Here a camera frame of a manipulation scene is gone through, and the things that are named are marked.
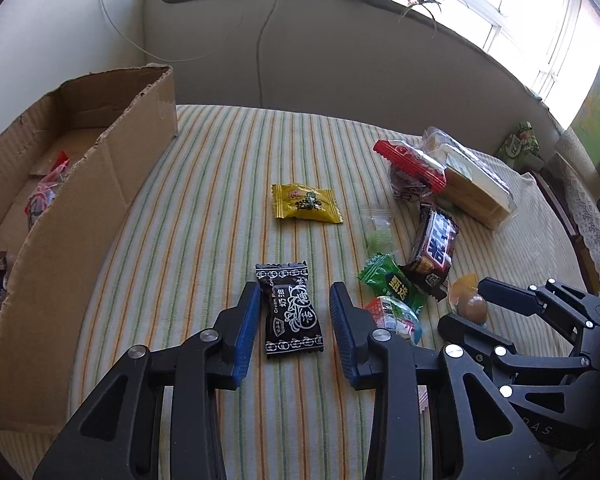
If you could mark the striped table cloth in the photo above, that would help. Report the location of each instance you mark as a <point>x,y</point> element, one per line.
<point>201,222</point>

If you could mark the Chinese-label Snickers bar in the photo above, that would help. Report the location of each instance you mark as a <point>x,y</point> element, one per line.
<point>431,257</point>

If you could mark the colourful jelly cup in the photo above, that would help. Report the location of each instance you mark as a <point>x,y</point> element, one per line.
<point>396,317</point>

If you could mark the clear green candy packet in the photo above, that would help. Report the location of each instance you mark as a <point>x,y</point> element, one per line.
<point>377,228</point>

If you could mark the red-edged clear snack bag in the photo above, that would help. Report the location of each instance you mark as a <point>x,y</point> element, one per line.
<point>46,189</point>

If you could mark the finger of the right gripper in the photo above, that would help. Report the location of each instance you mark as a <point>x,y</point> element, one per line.
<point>510,297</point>
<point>481,344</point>

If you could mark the brown cardboard box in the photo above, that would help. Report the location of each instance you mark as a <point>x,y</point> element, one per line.
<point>114,126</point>

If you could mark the green printed gift bag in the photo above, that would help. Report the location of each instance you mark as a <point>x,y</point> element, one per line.
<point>520,150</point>

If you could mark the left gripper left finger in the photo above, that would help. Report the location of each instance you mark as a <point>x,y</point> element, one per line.
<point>115,434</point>

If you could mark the yellow candy packet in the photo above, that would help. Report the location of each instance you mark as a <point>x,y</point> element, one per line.
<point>300,201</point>

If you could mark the jelly cup with brown candy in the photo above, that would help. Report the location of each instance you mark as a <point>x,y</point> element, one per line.
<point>466,301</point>

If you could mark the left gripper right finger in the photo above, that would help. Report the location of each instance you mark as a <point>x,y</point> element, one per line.
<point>435,411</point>

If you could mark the black candy packet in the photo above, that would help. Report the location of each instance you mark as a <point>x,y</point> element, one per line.
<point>292,325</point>

